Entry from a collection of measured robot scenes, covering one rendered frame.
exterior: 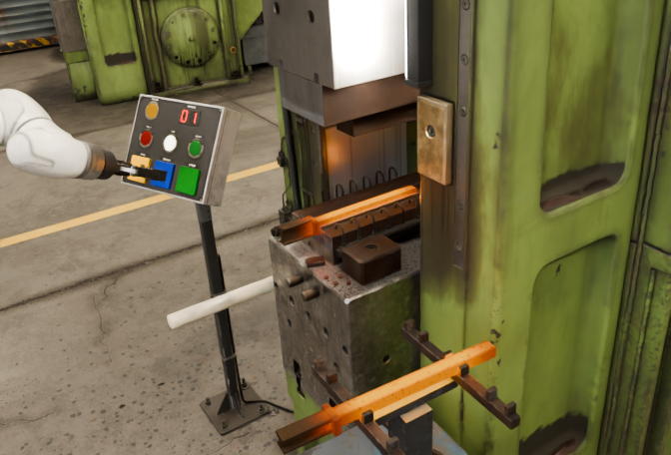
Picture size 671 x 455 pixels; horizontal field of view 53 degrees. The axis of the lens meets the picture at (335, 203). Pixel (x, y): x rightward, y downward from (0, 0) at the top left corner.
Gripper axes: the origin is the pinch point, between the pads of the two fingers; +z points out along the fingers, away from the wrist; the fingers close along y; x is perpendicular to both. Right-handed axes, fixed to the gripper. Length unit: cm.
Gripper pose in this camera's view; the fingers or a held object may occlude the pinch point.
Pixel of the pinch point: (155, 174)
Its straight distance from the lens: 185.8
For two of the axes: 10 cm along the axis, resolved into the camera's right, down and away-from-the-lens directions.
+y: 8.4, 1.9, -5.0
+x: 2.2, -9.8, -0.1
